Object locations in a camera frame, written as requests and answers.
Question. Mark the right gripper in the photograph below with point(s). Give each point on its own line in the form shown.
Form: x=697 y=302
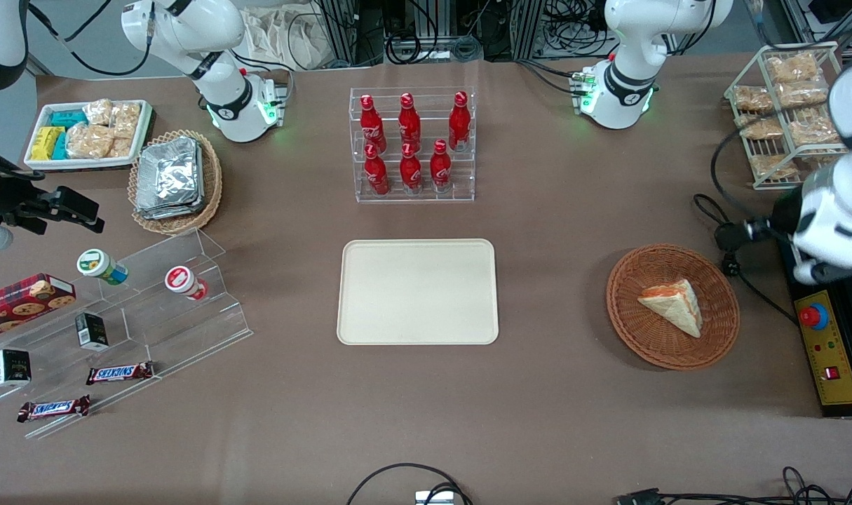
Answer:
x=5 y=198

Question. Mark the triangular sandwich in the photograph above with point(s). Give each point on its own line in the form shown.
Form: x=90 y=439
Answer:
x=678 y=308

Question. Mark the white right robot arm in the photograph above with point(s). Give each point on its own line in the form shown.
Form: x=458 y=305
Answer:
x=222 y=91

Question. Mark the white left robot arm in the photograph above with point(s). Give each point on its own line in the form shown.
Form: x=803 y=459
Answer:
x=629 y=84

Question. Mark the white rectangular snack tray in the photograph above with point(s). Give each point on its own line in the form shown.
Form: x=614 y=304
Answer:
x=82 y=164

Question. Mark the light wicker basket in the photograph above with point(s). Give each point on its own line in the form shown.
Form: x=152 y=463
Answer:
x=212 y=182

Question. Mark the beige plastic tray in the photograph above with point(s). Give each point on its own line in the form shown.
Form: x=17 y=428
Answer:
x=418 y=291

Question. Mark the brown wicker basket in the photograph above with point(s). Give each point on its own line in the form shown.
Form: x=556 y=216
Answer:
x=650 y=337

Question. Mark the teal snack packet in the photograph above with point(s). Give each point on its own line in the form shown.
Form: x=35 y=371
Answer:
x=68 y=118
x=61 y=147

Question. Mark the green lid cup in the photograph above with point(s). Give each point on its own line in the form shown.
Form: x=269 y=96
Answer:
x=99 y=265

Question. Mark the yellow snack packet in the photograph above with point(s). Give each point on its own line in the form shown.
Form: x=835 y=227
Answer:
x=47 y=142

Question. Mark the clear rice cracker bag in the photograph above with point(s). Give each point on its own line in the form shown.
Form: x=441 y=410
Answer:
x=121 y=148
x=89 y=142
x=125 y=119
x=97 y=111

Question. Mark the red cookie box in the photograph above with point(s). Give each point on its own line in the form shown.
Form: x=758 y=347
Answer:
x=22 y=301

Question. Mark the silver foil packet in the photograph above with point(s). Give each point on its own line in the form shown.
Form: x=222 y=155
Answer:
x=166 y=175
x=200 y=184

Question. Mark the small black box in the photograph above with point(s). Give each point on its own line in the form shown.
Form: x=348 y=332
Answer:
x=12 y=367
x=92 y=332

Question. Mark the red lid cup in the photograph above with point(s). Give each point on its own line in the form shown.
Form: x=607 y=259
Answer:
x=182 y=281

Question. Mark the brown snickers bar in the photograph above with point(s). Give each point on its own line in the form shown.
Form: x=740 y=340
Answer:
x=120 y=372
x=54 y=407

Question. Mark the clear acrylic stepped shelf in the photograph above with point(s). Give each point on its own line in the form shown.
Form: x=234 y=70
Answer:
x=187 y=330

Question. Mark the white cloth bag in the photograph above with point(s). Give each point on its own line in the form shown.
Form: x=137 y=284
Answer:
x=285 y=38

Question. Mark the red cola bottle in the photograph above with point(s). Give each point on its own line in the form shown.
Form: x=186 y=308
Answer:
x=376 y=174
x=371 y=123
x=409 y=120
x=440 y=168
x=459 y=120
x=410 y=172

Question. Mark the clear acrylic bottle rack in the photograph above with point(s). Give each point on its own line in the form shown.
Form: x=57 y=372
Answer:
x=461 y=179

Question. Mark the white adapter block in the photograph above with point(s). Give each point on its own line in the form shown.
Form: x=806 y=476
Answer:
x=434 y=498

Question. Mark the red emergency stop button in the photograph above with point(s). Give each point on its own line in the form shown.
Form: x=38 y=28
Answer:
x=813 y=316

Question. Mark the yellow control panel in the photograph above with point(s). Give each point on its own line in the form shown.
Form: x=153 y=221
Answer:
x=829 y=351

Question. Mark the aluminium frame rack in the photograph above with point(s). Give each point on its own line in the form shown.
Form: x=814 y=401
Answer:
x=426 y=21

